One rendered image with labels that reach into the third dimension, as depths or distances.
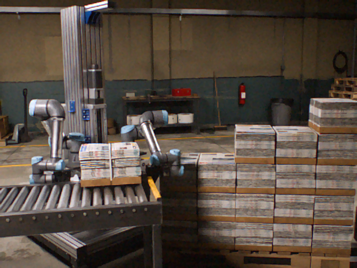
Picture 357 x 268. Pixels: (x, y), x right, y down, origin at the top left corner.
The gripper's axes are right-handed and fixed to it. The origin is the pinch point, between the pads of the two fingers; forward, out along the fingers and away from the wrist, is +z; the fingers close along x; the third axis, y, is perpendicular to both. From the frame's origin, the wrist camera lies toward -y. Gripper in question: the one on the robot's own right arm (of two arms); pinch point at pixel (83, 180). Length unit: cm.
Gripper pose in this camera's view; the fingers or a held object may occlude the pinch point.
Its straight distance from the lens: 267.5
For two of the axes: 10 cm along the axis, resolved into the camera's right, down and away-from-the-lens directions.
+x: -2.0, -1.6, 9.7
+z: 9.8, -0.5, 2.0
